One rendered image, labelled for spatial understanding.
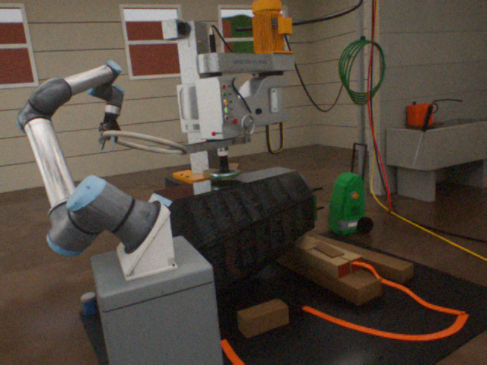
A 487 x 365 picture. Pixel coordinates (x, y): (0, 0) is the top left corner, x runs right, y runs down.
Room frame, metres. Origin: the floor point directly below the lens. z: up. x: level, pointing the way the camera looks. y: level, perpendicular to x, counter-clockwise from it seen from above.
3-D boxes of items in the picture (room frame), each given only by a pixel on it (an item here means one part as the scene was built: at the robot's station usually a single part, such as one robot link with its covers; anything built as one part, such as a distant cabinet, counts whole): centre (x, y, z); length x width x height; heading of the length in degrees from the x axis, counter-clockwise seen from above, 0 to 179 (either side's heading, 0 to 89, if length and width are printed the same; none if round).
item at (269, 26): (3.33, -0.32, 1.92); 0.31 x 0.28 x 0.40; 50
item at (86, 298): (2.59, 1.15, 0.08); 0.10 x 0.10 x 0.13
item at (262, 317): (2.24, -0.06, 0.07); 0.30 x 0.12 x 0.12; 115
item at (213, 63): (3.11, -0.11, 1.64); 0.96 x 0.25 x 0.17; 140
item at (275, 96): (3.34, -0.31, 1.37); 0.19 x 0.19 x 0.20
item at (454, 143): (4.96, -2.57, 0.43); 1.30 x 0.62 x 0.86; 114
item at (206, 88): (2.90, 0.06, 1.35); 0.36 x 0.22 x 0.45; 140
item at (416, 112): (5.10, -2.38, 1.00); 0.50 x 0.22 x 0.33; 114
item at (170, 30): (3.48, 0.44, 2.00); 0.20 x 0.18 x 0.15; 30
